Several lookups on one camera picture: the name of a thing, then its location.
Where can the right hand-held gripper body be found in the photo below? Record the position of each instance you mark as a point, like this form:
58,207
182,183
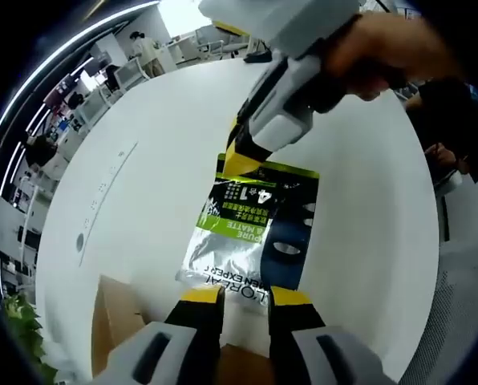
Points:
279,20

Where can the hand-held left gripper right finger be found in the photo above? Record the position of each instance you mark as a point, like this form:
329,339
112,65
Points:
295,333

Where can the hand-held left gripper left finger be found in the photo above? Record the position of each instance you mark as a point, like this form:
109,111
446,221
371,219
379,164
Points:
191,329

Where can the brown cardboard shoe box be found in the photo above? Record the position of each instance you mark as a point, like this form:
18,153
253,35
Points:
114,321

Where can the silver green soft packet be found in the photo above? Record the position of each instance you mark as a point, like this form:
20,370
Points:
223,248

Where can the person's right hand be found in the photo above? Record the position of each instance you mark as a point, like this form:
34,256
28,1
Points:
383,52

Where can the grey swivel office chair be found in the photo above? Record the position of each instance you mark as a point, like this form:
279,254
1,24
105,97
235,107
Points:
209,44

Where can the white mesh office chair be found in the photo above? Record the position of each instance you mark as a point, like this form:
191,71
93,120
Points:
130,74

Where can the green plant in white pot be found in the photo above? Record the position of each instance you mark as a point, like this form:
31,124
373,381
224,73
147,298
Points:
26,329

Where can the grey mesh office chair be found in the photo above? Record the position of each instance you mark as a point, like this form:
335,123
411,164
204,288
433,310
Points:
463,321

